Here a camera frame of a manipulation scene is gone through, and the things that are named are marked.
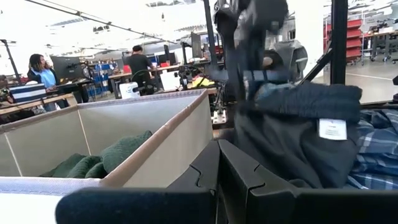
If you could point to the workbench on castors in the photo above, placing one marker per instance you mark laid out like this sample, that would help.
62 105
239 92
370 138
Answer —
381 40

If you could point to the wooden desk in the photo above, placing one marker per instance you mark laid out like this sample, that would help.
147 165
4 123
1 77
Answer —
37 103

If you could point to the stack of blue crates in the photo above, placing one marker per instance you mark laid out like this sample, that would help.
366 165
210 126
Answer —
101 77

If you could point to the black office chair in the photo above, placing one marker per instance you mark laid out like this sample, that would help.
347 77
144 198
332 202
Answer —
143 81

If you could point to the yellow cloth item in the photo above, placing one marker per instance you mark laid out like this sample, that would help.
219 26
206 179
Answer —
202 82

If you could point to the white paper basket label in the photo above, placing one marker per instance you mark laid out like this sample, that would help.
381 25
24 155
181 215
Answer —
25 211

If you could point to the dark upright monitor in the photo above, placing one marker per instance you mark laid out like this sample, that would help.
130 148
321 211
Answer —
196 45

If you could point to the person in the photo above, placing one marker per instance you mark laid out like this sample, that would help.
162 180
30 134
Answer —
139 62
43 73

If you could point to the thin black frame post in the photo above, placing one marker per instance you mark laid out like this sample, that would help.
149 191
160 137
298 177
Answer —
210 34

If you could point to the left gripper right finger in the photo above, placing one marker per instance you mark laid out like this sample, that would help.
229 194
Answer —
280 205

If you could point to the white mounting plate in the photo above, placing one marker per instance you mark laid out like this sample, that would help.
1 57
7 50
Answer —
219 117

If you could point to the green knit garment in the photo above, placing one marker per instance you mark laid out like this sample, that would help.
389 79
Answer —
121 149

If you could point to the blue white striped box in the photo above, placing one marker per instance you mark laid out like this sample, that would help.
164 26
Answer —
28 92

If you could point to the blue plaid shirt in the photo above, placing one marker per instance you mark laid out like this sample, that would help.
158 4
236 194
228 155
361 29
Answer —
379 149

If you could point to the thick black frame post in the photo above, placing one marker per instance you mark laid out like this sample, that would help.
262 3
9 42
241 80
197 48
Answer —
339 40

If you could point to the red shelf rack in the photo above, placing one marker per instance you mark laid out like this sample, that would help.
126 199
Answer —
353 40

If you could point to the grey office chair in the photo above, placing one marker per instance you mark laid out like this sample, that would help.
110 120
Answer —
293 60

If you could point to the white plastic container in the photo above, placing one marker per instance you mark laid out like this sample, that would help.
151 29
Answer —
128 91

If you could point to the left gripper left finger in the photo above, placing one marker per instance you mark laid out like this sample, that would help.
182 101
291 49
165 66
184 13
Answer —
140 205

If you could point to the black computer monitor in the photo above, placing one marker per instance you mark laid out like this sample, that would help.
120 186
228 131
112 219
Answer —
66 68

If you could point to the long wooden workbench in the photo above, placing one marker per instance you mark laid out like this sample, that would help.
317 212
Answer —
168 69

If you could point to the black ceiling rail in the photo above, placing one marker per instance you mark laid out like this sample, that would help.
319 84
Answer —
102 21

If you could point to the black diagonal frame brace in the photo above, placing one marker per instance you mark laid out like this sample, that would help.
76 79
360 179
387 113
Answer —
315 67

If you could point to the beige fabric basket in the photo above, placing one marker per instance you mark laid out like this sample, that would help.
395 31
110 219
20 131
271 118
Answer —
46 140

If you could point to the dark navy garment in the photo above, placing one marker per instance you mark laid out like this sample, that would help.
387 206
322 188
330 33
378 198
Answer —
280 149

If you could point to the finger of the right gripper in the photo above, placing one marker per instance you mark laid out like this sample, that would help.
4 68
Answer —
234 68
256 56

